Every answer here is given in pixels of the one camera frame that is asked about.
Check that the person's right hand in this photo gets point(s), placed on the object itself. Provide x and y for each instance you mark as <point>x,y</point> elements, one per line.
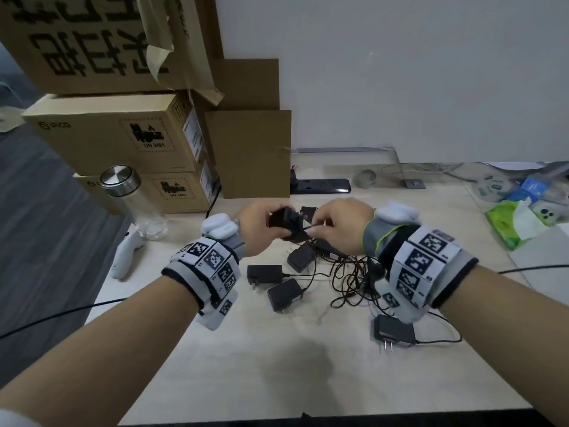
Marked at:
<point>344,226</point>

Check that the person's left hand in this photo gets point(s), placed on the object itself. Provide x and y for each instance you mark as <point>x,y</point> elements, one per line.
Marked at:
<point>254,226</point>

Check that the person's left fingers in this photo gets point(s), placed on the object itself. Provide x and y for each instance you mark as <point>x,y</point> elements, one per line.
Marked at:
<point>278,212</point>

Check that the person's right fingers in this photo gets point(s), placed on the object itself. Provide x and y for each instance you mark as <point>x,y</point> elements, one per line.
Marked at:
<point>318,222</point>

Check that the black power adapter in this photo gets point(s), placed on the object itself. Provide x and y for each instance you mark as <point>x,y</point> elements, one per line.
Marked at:
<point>264,275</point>
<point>284,220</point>
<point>301,257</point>
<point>393,331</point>
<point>328,249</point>
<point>285,294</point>

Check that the person's right forearm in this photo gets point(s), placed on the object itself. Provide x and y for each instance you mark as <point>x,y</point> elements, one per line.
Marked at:
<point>511,333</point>

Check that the person's left forearm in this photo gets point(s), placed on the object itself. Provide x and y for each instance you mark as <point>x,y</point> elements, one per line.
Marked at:
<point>89,364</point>

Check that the black power strip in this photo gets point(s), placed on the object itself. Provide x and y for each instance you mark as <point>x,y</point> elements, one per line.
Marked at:
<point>322,185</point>

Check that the plain brown cardboard box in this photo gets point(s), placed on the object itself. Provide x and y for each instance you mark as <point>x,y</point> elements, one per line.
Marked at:
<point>249,155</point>

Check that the clear round glass object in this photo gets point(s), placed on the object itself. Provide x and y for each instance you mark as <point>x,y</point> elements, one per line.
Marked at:
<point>365,179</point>

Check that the left wrist marker band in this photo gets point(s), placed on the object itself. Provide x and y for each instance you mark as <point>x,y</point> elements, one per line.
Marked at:
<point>209,266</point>

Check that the wrist marker band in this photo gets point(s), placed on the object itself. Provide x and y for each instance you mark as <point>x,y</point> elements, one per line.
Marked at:
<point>209,266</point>
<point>418,262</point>

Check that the cardboard box with label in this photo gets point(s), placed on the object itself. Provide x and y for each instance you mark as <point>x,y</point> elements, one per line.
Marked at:
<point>178,191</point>
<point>111,133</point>

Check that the right wrist marker band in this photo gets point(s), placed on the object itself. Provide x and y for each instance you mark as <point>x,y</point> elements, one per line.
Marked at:
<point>418,262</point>

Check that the glass bottle with steel lid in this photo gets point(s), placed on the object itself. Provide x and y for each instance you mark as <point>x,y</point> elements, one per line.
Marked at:
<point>133,204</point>

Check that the white handheld controller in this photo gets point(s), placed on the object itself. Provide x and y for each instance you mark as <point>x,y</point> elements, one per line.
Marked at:
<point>126,255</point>

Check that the green tissue pack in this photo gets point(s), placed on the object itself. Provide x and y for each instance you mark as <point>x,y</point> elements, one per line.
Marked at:
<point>506,222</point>

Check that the blue packet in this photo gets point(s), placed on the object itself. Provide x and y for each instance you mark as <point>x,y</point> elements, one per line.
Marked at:
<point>535,186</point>

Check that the small white device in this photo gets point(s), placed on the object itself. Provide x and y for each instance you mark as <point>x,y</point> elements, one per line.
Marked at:
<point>547,214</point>

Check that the large printed cardboard box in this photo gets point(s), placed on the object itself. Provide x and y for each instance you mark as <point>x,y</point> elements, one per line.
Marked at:
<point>89,39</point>

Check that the white object on floor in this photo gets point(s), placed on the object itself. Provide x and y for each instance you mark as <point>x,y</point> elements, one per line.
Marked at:
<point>9,119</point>

